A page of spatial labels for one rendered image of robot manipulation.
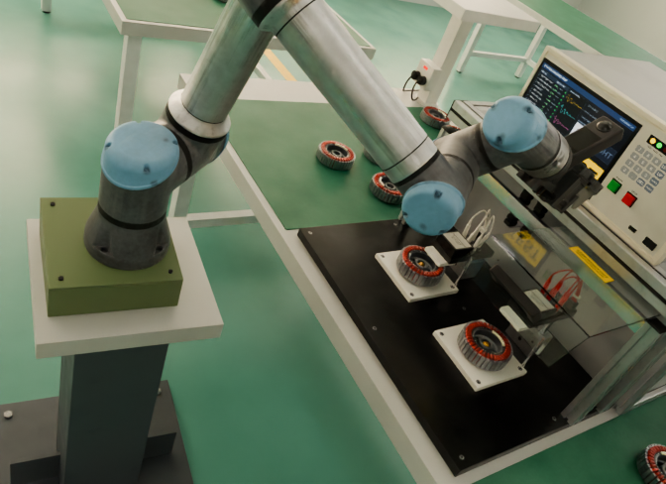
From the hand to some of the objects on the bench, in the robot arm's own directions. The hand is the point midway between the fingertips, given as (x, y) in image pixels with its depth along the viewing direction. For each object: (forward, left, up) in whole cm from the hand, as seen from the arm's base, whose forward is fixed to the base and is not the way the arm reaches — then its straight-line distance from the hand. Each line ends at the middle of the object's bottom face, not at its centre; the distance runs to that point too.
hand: (594, 185), depth 105 cm
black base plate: (-5, +5, -44) cm, 45 cm away
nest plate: (-8, +17, -43) cm, 47 cm away
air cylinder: (+9, -6, -42) cm, 43 cm away
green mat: (+23, -57, -40) cm, 73 cm away
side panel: (+37, -23, -42) cm, 61 cm away
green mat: (+9, +71, -49) cm, 87 cm away
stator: (-8, +17, -42) cm, 46 cm away
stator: (+2, +51, -48) cm, 70 cm away
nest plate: (-6, -7, -41) cm, 42 cm away
